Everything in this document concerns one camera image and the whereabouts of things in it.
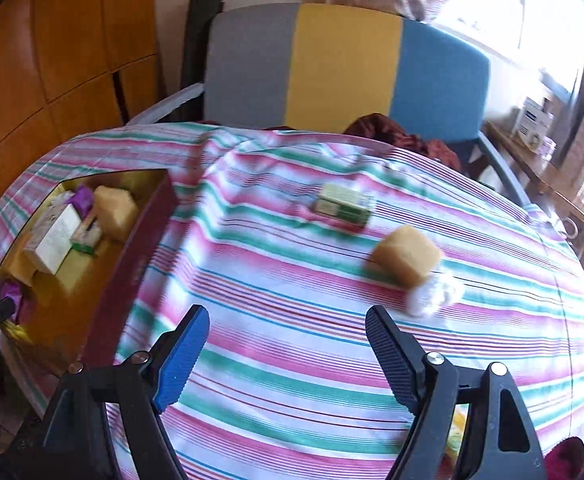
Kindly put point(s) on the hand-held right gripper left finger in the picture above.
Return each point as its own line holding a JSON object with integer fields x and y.
{"x": 182, "y": 355}

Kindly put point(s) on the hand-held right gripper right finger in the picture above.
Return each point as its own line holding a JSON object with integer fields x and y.
{"x": 392, "y": 355}

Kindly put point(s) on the purple packet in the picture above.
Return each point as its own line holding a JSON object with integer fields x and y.
{"x": 16, "y": 301}
{"x": 83, "y": 201}

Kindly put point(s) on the tall white box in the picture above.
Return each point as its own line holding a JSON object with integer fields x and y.
{"x": 54, "y": 240}

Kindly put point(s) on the yellow sponge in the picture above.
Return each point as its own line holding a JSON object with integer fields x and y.
{"x": 407, "y": 255}
{"x": 114, "y": 210}

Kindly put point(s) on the small green box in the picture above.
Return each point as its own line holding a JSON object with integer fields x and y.
{"x": 87, "y": 237}
{"x": 344, "y": 205}

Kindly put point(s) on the white cotton puff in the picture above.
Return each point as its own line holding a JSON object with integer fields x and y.
{"x": 432, "y": 295}

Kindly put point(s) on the yellow green packet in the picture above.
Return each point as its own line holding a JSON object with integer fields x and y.
{"x": 457, "y": 435}

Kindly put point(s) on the striped tablecloth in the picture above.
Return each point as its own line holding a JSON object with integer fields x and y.
{"x": 297, "y": 310}

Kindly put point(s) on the dark red cloth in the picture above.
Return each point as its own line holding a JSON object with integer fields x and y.
{"x": 397, "y": 135}
{"x": 567, "y": 460}

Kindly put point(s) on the wooden cabinet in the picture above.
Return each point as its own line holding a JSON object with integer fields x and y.
{"x": 47, "y": 60}

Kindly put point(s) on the white carton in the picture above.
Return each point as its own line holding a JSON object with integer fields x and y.
{"x": 534, "y": 122}

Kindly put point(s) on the grey yellow blue chair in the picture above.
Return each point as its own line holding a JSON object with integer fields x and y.
{"x": 347, "y": 60}

